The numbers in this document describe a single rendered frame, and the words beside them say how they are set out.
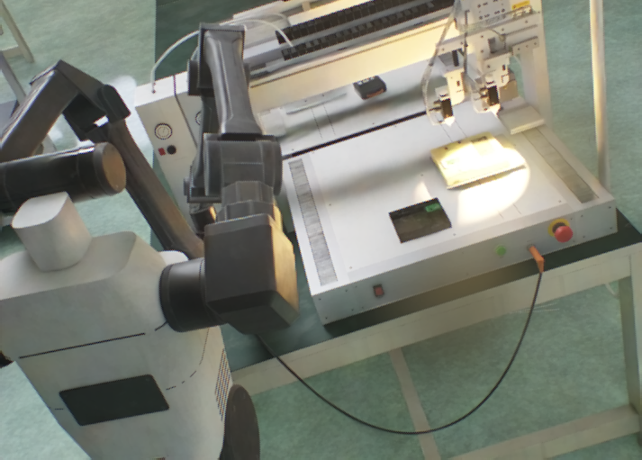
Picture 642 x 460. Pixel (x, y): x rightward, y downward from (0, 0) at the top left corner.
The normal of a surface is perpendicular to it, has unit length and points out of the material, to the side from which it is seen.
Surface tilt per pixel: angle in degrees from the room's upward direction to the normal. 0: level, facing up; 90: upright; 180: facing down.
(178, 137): 90
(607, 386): 0
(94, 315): 90
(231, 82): 23
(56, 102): 73
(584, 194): 0
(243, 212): 32
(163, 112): 90
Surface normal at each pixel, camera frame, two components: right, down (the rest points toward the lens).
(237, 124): 0.14, -0.76
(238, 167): 0.21, -0.44
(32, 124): 0.76, -0.37
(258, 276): -0.22, -0.39
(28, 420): -0.25, -0.79
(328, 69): 0.18, 0.53
